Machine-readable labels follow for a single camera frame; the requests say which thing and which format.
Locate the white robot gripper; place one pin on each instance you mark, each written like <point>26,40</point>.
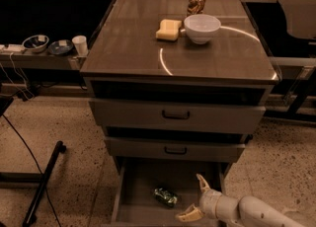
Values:
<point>211,201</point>

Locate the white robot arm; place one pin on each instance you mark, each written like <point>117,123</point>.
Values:
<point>248,211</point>

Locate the open bottom drawer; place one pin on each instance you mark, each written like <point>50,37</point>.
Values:
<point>135,204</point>

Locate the middle grey drawer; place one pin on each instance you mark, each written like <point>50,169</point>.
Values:
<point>174,150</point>

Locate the grey drawer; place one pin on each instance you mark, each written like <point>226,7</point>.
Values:
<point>174,150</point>
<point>176,116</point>

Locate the grey drawer cabinet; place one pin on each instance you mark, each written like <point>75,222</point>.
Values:
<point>128,62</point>

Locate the top grey drawer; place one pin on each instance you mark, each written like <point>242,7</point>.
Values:
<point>176,116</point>

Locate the red and gold can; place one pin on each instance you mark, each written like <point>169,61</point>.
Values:
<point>195,7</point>

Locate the black stand leg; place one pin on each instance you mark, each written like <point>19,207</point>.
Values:
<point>30,217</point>

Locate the yellow sponge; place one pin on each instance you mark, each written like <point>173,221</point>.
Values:
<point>168,29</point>

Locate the white paper cup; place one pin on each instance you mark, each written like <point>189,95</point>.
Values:
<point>80,43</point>

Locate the white bowl with dark inside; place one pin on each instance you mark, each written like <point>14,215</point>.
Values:
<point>36,43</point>

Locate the grey side shelf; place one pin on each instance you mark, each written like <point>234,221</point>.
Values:
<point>41,61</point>

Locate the white power strip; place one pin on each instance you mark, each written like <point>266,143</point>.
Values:
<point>11,48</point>

